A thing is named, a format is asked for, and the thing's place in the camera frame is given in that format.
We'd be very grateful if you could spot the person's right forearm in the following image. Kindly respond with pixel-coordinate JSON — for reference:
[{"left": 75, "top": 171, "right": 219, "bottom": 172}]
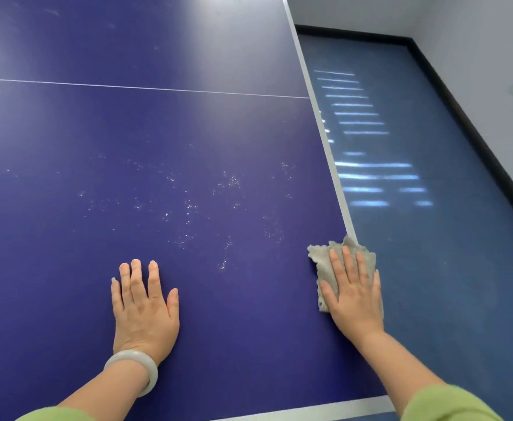
[{"left": 357, "top": 330, "right": 448, "bottom": 417}]

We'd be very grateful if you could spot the white jade bracelet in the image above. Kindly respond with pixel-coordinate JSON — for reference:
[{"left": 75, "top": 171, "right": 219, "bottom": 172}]
[{"left": 103, "top": 350, "right": 159, "bottom": 399}]

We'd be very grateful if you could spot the person's right hand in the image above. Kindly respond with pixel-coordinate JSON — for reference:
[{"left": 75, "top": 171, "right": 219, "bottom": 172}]
[{"left": 319, "top": 246, "right": 385, "bottom": 343}]

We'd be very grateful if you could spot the person's left hand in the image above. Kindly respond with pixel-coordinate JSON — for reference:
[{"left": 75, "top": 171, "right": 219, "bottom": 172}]
[{"left": 110, "top": 258, "right": 180, "bottom": 367}]

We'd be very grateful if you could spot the person's left forearm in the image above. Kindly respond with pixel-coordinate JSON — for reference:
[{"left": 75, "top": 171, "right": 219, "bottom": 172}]
[{"left": 56, "top": 359, "right": 152, "bottom": 410}]

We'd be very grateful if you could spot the blue table tennis table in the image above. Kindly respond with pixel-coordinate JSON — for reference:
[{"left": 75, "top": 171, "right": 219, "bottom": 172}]
[{"left": 0, "top": 0, "right": 400, "bottom": 421}]

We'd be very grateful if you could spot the green right sleeve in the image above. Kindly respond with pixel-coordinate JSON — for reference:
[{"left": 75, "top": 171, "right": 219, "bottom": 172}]
[{"left": 401, "top": 384, "right": 505, "bottom": 421}]

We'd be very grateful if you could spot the grey cleaning cloth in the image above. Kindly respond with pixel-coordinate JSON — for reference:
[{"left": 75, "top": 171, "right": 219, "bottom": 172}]
[{"left": 307, "top": 235, "right": 384, "bottom": 319}]

